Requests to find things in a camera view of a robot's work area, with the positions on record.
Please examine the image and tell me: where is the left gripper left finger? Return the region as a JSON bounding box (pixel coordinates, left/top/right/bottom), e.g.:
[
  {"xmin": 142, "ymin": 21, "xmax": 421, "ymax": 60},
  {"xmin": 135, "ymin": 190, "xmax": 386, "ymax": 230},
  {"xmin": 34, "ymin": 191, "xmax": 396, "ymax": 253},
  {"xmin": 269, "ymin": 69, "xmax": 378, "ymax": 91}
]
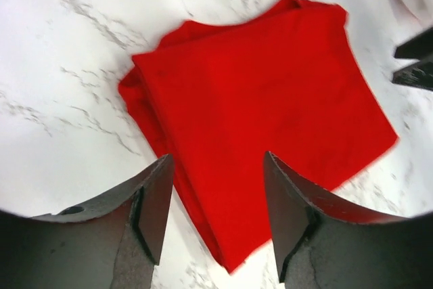
[{"xmin": 1, "ymin": 155, "xmax": 174, "ymax": 288}]

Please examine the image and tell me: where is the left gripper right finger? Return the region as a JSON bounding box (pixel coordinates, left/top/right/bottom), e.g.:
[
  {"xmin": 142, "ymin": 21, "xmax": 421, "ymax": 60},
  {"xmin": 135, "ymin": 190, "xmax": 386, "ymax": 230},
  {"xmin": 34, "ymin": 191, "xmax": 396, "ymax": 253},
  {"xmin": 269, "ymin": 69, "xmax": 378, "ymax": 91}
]
[{"xmin": 264, "ymin": 152, "xmax": 432, "ymax": 288}]

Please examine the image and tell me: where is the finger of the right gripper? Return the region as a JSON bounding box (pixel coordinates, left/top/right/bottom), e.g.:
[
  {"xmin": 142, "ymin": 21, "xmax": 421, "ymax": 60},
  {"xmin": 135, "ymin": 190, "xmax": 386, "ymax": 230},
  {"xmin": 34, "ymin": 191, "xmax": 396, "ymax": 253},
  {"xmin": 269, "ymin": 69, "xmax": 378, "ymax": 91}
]
[
  {"xmin": 392, "ymin": 61, "xmax": 433, "ymax": 91},
  {"xmin": 394, "ymin": 27, "xmax": 433, "ymax": 60}
]

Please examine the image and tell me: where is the red t-shirt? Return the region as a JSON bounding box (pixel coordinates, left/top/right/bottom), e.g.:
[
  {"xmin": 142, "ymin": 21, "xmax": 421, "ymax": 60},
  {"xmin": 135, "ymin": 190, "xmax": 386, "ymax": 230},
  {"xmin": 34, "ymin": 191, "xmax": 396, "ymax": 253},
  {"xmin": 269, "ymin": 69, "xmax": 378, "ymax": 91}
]
[{"xmin": 118, "ymin": 0, "xmax": 398, "ymax": 273}]

